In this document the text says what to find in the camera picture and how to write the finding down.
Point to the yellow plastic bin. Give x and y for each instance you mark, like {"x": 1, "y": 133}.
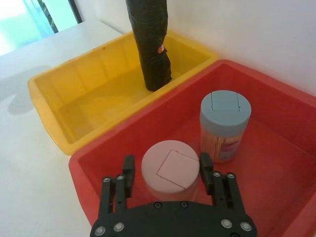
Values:
{"x": 81, "y": 98}

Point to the pink lid toothpick jar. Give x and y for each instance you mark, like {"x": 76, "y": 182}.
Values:
{"x": 170, "y": 170}

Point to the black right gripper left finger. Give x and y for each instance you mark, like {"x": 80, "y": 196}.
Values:
{"x": 120, "y": 190}

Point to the window with dark frame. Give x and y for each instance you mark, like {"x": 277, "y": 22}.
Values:
{"x": 17, "y": 17}

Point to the blue lid toothpick jar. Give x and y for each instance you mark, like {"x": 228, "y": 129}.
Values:
{"x": 225, "y": 113}

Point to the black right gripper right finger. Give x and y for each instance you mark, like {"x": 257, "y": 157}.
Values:
{"x": 222, "y": 190}

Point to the red plastic bin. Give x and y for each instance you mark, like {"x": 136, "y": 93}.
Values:
{"x": 266, "y": 158}

